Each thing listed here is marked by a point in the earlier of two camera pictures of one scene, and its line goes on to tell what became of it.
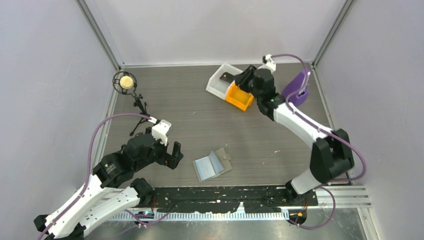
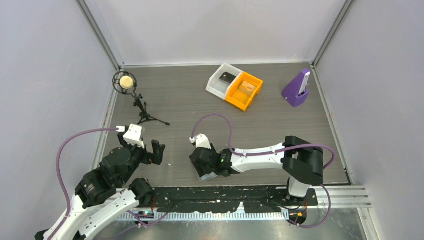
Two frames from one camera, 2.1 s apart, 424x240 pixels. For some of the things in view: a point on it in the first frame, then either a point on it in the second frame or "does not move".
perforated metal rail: x=202 y=216 does not move
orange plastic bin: x=238 y=97 does not move
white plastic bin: x=218 y=86 does not move
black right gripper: x=241 y=79 -> x=201 y=171
